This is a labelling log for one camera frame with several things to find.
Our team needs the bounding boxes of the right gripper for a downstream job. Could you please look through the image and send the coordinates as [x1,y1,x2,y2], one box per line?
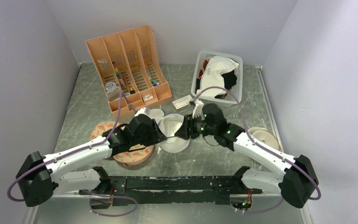
[175,112,217,140]

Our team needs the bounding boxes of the white mesh laundry bag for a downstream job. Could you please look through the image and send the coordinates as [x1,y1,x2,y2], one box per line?
[149,109,190,154]

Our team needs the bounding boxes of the white bra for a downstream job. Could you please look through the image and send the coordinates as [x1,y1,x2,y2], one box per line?
[196,56,240,99]

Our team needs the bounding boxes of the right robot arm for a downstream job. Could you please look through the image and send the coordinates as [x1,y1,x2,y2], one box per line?
[174,104,321,208]

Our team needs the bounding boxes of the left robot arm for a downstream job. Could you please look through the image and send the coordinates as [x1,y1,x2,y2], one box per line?
[7,114,167,207]

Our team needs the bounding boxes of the floral peach bra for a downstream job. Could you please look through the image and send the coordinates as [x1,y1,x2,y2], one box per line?
[90,121,155,168]

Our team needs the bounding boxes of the pink bra in basket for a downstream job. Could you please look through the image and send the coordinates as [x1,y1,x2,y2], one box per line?
[200,57,211,72]

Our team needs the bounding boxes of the beige bra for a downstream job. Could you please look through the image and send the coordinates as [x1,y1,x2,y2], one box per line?
[248,127,282,152]

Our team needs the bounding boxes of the white grey deli box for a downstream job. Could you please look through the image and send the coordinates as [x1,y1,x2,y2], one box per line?
[172,95,193,111]

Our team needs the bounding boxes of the small white staples box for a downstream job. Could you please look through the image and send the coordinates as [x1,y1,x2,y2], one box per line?
[142,94,154,102]

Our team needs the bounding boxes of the white plastic basket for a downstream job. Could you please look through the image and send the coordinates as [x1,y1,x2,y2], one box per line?
[191,51,243,107]

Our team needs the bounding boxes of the round patterned tape roll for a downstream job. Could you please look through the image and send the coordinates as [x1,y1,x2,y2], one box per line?
[104,82,117,91]

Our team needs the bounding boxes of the rainbow coloured pen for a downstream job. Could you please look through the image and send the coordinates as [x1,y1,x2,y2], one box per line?
[112,61,127,90]

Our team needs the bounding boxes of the orange plastic file organizer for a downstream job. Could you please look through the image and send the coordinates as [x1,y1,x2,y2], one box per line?
[86,25,172,118]

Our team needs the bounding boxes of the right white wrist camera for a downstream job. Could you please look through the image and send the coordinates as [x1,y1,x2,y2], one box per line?
[190,99,204,119]

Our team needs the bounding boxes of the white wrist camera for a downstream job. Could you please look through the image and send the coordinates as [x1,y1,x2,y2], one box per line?
[190,99,204,119]
[134,106,151,117]

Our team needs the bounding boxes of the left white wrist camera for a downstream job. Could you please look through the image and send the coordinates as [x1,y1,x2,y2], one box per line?
[134,106,151,117]

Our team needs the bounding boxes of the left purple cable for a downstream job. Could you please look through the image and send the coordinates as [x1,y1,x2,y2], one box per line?
[7,91,139,218]

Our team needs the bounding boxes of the purple cable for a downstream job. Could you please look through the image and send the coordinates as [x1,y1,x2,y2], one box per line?
[7,91,139,218]
[191,86,322,215]

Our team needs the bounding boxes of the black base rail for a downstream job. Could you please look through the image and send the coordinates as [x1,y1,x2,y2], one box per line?
[92,175,262,205]

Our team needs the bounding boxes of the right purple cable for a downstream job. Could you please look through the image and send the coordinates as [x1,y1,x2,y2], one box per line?
[191,86,322,215]

